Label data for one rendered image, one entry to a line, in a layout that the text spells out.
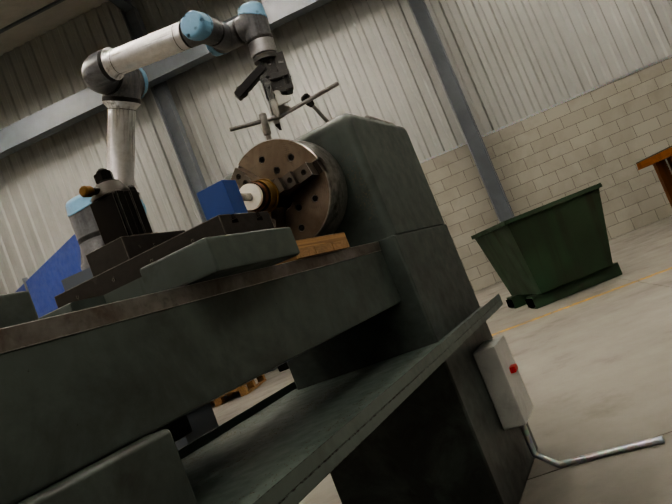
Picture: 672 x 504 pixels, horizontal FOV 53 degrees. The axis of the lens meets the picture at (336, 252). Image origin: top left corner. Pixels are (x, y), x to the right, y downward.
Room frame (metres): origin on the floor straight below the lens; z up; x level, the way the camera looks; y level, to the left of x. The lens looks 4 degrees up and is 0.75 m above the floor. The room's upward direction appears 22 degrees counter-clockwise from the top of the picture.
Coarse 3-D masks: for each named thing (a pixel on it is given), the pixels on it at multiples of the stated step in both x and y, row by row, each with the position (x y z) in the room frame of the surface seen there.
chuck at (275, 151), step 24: (264, 144) 1.85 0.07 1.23; (288, 144) 1.82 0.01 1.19; (312, 144) 1.89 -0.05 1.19; (264, 168) 1.86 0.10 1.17; (288, 168) 1.83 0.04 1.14; (336, 168) 1.87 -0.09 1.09; (312, 192) 1.81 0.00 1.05; (336, 192) 1.83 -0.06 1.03; (288, 216) 1.85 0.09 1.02; (312, 216) 1.82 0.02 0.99; (336, 216) 1.87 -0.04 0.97
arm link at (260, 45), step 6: (252, 42) 1.85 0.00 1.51; (258, 42) 1.84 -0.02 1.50; (264, 42) 1.85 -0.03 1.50; (270, 42) 1.86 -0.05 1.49; (252, 48) 1.86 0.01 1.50; (258, 48) 1.85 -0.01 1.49; (264, 48) 1.85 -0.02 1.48; (270, 48) 1.85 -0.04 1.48; (252, 54) 1.86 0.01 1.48; (258, 54) 1.86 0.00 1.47
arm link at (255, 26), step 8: (240, 8) 1.85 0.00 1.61; (248, 8) 1.84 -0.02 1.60; (256, 8) 1.84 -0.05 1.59; (240, 16) 1.86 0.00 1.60; (248, 16) 1.84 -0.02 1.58; (256, 16) 1.84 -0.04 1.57; (264, 16) 1.86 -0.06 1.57; (240, 24) 1.86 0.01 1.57; (248, 24) 1.85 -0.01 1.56; (256, 24) 1.84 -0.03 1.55; (264, 24) 1.85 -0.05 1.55; (240, 32) 1.86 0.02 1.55; (248, 32) 1.85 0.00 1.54; (256, 32) 1.84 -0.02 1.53; (264, 32) 1.85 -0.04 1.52; (248, 40) 1.86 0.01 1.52
